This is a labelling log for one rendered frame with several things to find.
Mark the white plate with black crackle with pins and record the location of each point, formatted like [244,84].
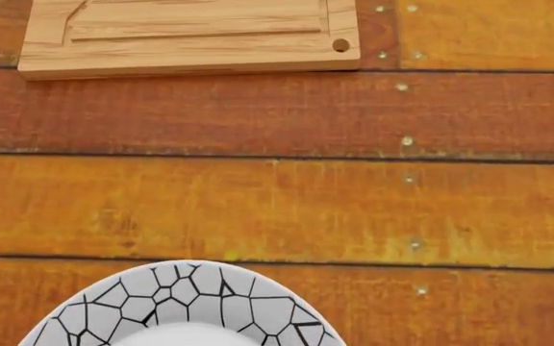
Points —
[181,302]

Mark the light wooden cutting board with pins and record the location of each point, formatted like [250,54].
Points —
[190,43]

